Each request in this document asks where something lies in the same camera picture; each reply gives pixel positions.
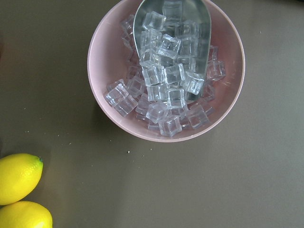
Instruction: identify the clear ice cubes pile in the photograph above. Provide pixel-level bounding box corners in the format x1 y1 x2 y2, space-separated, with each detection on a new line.
104 0 224 137

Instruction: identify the yellow lemon near strawberry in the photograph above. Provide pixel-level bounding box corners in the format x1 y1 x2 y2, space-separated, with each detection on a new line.
0 153 43 206

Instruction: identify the pink bowl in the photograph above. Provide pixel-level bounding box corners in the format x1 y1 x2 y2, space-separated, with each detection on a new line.
87 0 245 142

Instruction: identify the yellow lemon far right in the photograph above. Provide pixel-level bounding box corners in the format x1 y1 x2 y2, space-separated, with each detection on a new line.
0 201 53 228

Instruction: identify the metal ice scoop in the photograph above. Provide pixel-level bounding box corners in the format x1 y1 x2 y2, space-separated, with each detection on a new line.
133 0 211 103

